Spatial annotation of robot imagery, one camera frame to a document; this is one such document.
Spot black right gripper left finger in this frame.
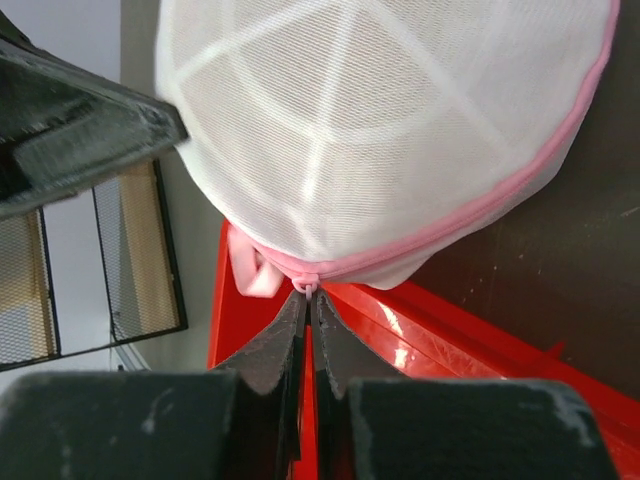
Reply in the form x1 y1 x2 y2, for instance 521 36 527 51
1 292 307 479

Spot white mesh laundry bag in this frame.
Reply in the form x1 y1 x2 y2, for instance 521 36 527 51
156 1 620 297

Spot red plastic tray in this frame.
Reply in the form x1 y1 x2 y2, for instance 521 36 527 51
208 222 639 479

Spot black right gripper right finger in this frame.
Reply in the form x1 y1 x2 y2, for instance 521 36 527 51
310 291 618 479

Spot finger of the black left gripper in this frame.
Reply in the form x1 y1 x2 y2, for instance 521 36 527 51
1 16 188 218

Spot wooden wire rack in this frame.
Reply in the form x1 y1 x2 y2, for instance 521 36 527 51
1 162 188 372

